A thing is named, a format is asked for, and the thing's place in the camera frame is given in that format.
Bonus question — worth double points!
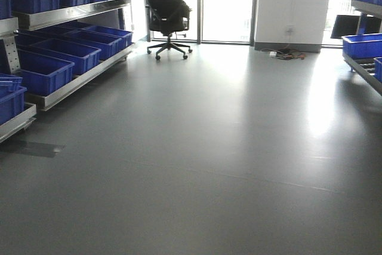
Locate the left steel shelf rack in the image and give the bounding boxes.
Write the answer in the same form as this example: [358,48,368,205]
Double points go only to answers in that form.
[12,0,131,110]

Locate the steel shelf rack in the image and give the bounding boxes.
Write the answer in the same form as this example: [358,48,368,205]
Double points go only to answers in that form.
[12,0,131,110]
[342,0,381,94]

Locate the right steel shelf rack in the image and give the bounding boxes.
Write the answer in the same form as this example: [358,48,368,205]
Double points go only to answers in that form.
[342,0,381,94]

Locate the black office chair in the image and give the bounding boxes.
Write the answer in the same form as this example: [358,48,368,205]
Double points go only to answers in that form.
[146,0,192,60]

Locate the black jacket on chair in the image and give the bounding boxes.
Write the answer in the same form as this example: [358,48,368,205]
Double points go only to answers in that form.
[149,0,191,29]

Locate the near left steel rack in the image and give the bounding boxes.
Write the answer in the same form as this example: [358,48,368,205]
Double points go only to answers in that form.
[1,17,36,142]

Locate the blue crate on right rack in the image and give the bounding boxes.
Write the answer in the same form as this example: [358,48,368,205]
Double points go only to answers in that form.
[342,33,381,59]

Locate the cables on floor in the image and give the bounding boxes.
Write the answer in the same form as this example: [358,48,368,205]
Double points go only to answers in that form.
[260,46,307,61]

